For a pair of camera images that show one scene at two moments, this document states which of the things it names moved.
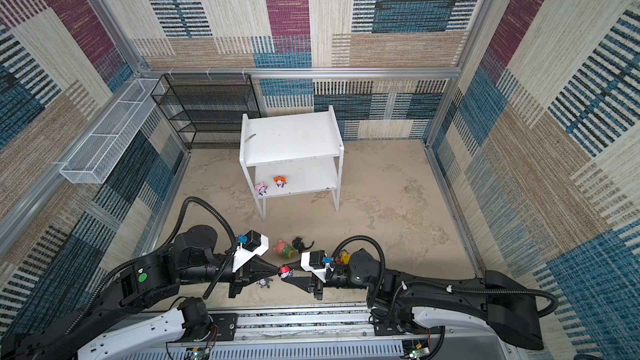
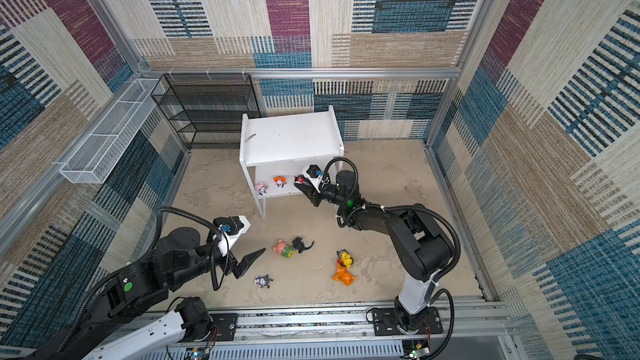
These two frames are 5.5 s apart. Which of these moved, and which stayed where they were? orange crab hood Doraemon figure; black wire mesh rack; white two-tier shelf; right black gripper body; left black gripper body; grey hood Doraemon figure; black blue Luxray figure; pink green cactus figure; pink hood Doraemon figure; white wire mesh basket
Moved: left black gripper body; right black gripper body
Stayed: white wire mesh basket; orange crab hood Doraemon figure; pink hood Doraemon figure; black wire mesh rack; pink green cactus figure; white two-tier shelf; black blue Luxray figure; grey hood Doraemon figure
